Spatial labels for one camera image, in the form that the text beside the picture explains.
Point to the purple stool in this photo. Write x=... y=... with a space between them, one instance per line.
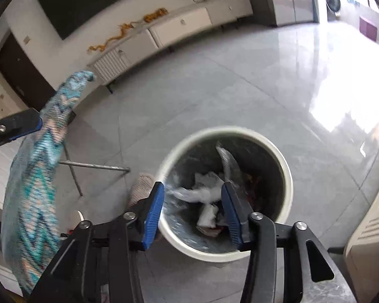
x=368 y=29

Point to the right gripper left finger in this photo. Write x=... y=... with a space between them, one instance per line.
x=150 y=215

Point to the white trash bin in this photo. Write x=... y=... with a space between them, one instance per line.
x=266 y=179

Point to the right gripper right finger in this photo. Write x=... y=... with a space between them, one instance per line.
x=236 y=211

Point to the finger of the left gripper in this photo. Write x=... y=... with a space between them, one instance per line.
x=20 y=124

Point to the dark brown door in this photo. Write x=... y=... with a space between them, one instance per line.
x=22 y=75

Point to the clear crushed plastic bottle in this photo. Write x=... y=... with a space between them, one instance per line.
x=232 y=172

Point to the golden dragon figurine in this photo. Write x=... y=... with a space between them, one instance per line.
x=124 y=30

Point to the golden tiger figurine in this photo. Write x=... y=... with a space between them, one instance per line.
x=149 y=18

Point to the zigzag knitted table cloth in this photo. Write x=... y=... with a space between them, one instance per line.
x=30 y=234

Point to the white tv cabinet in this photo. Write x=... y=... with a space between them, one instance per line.
x=147 y=40

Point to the washing machine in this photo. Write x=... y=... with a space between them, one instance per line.
x=333 y=8

